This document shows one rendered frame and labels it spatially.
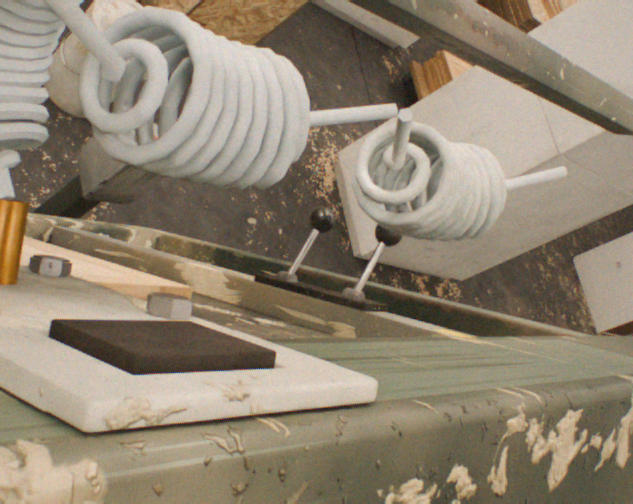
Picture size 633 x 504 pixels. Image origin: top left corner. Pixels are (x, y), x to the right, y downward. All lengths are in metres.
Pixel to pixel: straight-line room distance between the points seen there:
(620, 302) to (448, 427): 5.71
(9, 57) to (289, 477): 0.17
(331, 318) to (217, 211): 2.24
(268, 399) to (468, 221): 0.31
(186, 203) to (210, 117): 2.83
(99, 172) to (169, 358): 1.57
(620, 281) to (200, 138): 5.71
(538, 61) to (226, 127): 0.19
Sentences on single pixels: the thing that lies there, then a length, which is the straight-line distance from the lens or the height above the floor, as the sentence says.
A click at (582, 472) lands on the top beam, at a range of 0.37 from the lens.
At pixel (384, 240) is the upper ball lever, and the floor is 1.54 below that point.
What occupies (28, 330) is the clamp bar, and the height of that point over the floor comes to 1.89.
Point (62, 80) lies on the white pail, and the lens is 2.94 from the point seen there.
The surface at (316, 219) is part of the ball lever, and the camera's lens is 1.14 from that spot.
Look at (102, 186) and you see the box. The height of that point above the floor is 0.82.
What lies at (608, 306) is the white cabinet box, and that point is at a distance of 5.99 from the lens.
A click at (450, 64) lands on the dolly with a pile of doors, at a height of 0.31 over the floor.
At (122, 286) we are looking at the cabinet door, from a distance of 1.05.
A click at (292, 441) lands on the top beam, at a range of 0.20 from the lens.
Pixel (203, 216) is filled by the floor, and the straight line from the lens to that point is 3.17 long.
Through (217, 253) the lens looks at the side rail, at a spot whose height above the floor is 1.06.
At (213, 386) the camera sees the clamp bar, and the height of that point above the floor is 1.94.
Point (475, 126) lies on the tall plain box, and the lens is 3.52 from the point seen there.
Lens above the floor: 2.08
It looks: 35 degrees down
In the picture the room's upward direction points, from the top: 61 degrees clockwise
